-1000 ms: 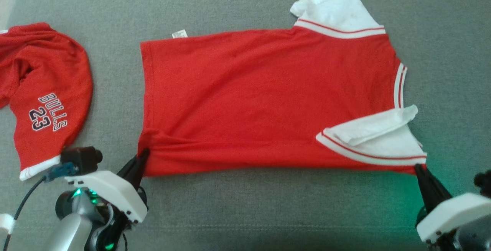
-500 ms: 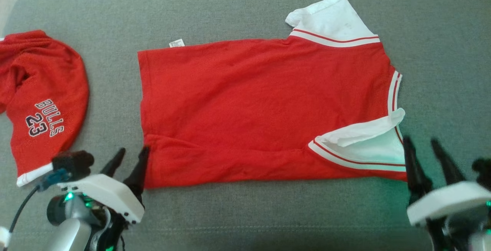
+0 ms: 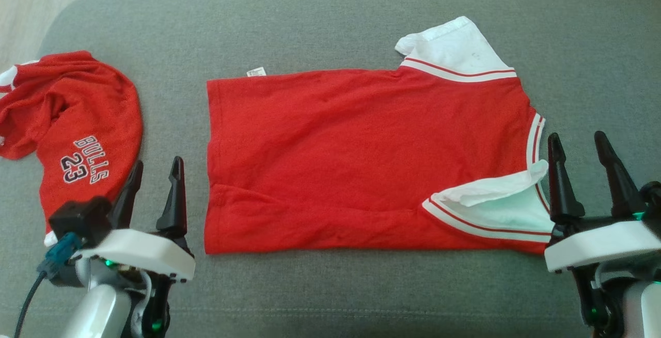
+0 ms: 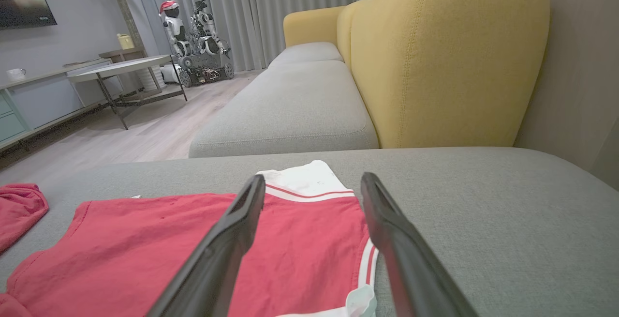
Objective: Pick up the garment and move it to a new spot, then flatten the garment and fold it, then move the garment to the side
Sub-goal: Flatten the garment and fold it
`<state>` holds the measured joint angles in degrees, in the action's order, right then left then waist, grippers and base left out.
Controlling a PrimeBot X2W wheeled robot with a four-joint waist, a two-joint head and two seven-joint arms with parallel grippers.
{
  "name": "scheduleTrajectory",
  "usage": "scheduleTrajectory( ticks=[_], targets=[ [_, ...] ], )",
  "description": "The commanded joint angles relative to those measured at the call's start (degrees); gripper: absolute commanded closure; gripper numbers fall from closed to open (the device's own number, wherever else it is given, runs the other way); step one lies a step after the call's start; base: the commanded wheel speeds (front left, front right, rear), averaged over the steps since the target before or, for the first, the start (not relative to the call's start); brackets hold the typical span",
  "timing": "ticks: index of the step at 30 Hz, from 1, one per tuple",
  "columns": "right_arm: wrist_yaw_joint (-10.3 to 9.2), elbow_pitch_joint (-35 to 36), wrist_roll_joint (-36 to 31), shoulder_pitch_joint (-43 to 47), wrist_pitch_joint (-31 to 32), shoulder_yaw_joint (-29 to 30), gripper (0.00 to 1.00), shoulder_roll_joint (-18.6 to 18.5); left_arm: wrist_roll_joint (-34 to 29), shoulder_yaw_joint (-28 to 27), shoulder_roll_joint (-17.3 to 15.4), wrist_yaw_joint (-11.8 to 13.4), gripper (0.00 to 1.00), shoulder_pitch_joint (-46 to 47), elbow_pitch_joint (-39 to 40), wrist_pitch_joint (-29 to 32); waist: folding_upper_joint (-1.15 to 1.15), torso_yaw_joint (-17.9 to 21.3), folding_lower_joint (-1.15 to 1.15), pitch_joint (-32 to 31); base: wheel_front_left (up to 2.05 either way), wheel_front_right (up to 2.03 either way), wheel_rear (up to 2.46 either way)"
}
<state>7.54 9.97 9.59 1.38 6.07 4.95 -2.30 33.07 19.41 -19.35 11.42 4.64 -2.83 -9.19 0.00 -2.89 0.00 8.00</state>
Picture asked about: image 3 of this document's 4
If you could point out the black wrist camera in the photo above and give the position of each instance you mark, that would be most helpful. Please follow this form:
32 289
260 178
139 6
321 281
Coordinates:
651 193
80 219

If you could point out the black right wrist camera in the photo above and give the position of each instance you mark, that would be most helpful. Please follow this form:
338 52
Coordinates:
651 193

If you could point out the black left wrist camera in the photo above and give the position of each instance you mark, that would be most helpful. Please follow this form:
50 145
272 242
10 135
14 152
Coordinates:
80 219

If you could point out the grey sofa chaise seat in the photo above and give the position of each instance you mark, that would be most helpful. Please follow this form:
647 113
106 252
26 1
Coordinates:
361 286

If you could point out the red Bulls 23 shorts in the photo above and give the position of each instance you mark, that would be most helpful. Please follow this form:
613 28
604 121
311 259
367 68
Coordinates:
93 106

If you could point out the red and white Bulls jersey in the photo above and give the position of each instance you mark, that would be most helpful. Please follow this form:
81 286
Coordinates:
335 147

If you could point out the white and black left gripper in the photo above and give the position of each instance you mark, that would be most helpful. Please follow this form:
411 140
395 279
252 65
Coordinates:
144 255

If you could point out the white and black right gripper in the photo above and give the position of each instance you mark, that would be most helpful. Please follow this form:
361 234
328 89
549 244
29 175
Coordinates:
601 245

